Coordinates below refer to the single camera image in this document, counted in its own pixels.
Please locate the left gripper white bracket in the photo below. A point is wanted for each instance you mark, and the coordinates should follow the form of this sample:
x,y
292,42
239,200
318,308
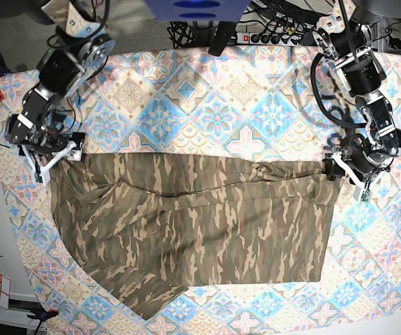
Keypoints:
x,y
362,170

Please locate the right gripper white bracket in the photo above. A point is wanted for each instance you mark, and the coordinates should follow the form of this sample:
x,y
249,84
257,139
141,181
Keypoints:
x,y
42,159

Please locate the camouflage T-shirt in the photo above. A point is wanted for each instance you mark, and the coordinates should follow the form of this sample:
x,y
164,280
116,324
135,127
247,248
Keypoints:
x,y
149,226

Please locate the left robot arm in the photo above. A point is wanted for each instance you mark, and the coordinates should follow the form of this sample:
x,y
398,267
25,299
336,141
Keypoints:
x,y
346,46

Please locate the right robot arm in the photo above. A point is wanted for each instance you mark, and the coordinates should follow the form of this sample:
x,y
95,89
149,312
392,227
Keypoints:
x,y
77,51

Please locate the black red clamp lower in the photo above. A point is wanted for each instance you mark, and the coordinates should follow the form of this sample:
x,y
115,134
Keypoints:
x,y
41,315

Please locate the blue box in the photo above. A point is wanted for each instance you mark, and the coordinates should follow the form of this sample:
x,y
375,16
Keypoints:
x,y
197,10

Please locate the white power strip red switch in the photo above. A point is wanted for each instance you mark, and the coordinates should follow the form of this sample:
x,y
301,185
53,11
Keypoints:
x,y
283,39

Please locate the black bar under camera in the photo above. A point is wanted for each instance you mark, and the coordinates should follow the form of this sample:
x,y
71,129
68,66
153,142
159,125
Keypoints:
x,y
223,34

